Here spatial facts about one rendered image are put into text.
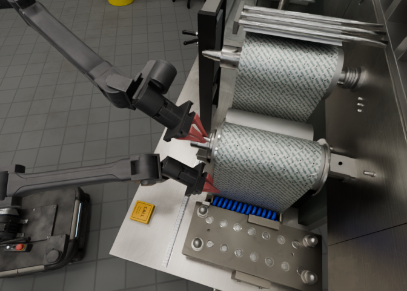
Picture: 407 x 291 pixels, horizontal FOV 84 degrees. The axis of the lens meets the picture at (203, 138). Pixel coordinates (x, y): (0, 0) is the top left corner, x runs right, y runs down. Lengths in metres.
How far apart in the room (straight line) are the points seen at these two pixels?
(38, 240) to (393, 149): 1.78
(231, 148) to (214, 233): 0.31
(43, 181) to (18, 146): 1.93
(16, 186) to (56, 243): 1.02
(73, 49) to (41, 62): 2.75
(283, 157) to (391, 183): 0.20
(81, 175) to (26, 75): 2.69
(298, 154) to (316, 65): 0.23
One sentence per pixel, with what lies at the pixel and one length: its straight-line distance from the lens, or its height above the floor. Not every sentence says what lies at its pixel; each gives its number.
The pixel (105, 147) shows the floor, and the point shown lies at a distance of 2.23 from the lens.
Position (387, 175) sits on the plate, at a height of 1.38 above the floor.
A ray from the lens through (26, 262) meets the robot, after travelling 1.86.
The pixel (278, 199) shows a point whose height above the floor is 1.13.
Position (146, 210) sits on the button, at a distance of 0.90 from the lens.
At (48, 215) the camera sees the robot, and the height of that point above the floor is 0.26.
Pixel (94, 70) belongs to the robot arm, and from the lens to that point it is 0.58.
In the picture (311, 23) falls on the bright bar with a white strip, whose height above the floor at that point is 1.45.
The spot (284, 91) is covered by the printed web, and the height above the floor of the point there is 1.31.
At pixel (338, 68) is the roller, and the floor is 1.39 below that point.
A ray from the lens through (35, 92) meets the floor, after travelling 3.03.
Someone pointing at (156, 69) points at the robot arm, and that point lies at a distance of 0.55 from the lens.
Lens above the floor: 1.77
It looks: 58 degrees down
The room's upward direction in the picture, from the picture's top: straight up
